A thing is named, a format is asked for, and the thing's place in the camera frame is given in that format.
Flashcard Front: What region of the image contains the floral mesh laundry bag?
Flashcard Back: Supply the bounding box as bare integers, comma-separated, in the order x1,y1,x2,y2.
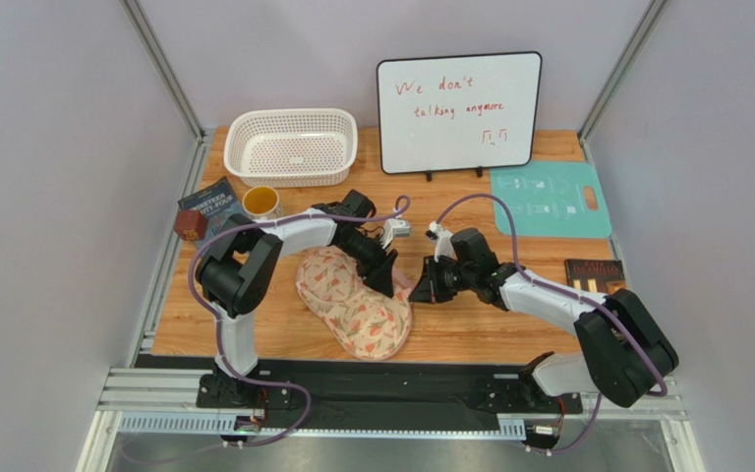
295,247,413,361

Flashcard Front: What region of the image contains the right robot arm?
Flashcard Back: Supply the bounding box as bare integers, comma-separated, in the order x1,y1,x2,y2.
410,222,679,408

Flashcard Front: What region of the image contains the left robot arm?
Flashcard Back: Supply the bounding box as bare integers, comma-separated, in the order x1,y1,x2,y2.
187,190,398,387

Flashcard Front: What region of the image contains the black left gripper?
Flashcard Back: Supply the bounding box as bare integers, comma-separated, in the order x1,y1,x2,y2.
338,232,399,301

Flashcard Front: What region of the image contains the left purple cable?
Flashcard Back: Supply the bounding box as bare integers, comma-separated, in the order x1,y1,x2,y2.
187,195,412,449

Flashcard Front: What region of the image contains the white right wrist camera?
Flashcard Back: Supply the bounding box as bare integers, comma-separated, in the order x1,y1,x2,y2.
425,221,455,262

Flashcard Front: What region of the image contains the dark hardcover book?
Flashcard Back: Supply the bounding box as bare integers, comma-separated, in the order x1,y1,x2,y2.
564,259,627,295

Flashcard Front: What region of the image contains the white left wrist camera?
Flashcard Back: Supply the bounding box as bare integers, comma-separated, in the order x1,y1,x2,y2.
380,218,412,249

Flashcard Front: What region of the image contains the teal folding board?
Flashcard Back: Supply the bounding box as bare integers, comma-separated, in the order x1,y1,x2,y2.
490,161,612,239

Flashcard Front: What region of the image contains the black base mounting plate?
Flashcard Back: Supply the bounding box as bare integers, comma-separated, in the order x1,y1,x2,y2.
196,359,583,432

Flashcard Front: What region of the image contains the white plastic perforated basket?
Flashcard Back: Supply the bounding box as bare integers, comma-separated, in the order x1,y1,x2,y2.
223,108,359,188

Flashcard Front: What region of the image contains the white dry-erase board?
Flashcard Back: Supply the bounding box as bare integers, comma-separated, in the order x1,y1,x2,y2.
376,51,543,176

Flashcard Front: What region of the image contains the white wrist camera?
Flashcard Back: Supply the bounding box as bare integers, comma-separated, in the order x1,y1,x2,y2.
425,221,455,262
380,218,412,249

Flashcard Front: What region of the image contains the small red-brown cube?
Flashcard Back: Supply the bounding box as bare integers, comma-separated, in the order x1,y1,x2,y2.
173,209,208,242

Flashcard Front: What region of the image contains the aluminium frame rail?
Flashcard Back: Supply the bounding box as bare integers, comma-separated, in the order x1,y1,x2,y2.
98,364,687,441

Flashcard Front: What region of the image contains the blue paperback book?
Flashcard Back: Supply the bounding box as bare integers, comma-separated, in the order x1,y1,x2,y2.
177,177,245,246

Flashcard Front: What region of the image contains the floral cream mug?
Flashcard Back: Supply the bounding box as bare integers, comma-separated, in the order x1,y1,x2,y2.
242,186,284,220

